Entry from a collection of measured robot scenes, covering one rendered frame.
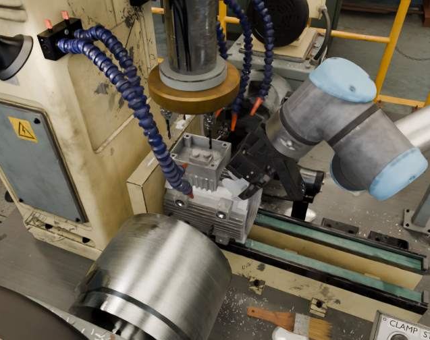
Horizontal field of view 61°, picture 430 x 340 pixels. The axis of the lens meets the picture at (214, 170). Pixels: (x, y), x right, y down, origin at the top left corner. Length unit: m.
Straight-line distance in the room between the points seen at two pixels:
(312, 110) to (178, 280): 0.34
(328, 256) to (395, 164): 0.50
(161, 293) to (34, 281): 0.58
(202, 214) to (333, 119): 0.41
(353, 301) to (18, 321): 0.76
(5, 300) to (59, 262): 0.74
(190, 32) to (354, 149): 0.32
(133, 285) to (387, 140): 0.43
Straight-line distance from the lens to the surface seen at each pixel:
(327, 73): 0.56
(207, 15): 0.66
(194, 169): 0.82
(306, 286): 0.97
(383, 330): 0.72
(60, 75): 0.71
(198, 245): 0.66
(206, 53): 0.68
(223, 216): 0.82
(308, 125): 0.59
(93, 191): 0.86
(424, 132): 0.74
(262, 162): 0.70
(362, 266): 1.03
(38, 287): 1.12
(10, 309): 0.40
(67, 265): 1.13
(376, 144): 0.56
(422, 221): 1.26
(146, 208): 0.82
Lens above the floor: 1.68
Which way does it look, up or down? 43 degrees down
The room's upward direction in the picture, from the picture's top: 1 degrees counter-clockwise
